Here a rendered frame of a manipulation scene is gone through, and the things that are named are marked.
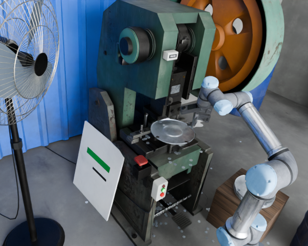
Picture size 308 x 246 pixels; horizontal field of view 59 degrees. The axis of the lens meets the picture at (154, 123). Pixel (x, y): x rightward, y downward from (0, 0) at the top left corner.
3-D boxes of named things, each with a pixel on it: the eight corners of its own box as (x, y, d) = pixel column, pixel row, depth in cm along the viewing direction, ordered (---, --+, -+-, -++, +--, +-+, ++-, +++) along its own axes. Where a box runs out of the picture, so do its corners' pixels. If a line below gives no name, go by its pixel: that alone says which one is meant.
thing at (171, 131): (174, 115, 194) (174, 114, 193) (203, 136, 176) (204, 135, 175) (141, 126, 177) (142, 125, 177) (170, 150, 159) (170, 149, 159)
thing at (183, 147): (195, 158, 176) (199, 141, 169) (179, 165, 168) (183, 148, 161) (169, 138, 192) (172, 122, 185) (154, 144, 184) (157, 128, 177)
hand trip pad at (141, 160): (147, 171, 155) (148, 160, 151) (139, 174, 152) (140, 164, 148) (140, 164, 160) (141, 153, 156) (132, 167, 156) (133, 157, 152)
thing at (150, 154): (194, 140, 195) (196, 133, 192) (145, 160, 169) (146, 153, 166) (167, 120, 214) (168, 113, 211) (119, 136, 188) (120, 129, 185)
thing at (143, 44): (154, 73, 146) (160, 30, 134) (137, 76, 139) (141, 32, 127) (131, 59, 160) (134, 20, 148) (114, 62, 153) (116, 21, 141)
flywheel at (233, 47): (179, 48, 227) (237, 108, 196) (161, 50, 215) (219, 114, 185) (221, -45, 176) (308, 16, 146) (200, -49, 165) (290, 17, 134)
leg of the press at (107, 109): (151, 243, 193) (171, 141, 146) (139, 251, 186) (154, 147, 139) (91, 168, 251) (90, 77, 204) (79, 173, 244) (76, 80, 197)
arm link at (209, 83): (209, 88, 124) (200, 76, 129) (204, 104, 133) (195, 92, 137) (223, 84, 127) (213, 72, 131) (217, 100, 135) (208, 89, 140)
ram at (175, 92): (184, 114, 175) (192, 71, 159) (166, 119, 166) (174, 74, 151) (166, 102, 186) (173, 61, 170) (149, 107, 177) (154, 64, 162)
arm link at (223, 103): (242, 102, 124) (228, 87, 130) (223, 105, 119) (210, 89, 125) (234, 114, 130) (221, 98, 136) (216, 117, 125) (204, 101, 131)
